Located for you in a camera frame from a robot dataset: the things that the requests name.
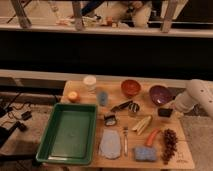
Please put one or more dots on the purple bowl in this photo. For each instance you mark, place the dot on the purple bowl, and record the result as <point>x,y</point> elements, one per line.
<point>160,95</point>

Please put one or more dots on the light blue cloth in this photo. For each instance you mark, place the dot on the light blue cloth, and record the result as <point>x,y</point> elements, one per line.
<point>110,145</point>

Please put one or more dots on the orange bowl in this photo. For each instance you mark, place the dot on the orange bowl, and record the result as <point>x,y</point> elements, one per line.
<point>130,88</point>

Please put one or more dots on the orange carrot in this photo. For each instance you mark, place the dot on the orange carrot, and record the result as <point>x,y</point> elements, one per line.
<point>151,137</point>

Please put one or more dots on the black binder clip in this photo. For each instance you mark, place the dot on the black binder clip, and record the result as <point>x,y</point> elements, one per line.
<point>110,120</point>

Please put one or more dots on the black eraser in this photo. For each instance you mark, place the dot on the black eraser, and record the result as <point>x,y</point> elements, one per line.
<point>165,112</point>

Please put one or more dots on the orange fruit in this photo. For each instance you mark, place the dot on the orange fruit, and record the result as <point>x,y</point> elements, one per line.
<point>73,96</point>

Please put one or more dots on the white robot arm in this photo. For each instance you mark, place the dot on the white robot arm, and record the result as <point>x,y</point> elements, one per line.
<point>196,92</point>

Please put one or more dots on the clear plastic cup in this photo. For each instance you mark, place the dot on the clear plastic cup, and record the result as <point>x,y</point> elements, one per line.
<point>90,83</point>

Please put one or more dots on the bunch of dark grapes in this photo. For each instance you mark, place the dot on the bunch of dark grapes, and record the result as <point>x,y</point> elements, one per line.
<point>170,142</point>

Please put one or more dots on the peeled banana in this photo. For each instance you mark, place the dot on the peeled banana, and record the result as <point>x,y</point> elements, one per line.
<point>142,125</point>

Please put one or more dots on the green plastic tray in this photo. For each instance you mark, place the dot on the green plastic tray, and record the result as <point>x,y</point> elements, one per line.
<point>69,135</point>

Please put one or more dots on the blue sponge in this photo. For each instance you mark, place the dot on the blue sponge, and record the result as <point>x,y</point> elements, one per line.
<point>144,153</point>

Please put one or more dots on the small blue cup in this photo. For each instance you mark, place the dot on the small blue cup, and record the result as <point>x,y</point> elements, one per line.
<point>102,98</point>

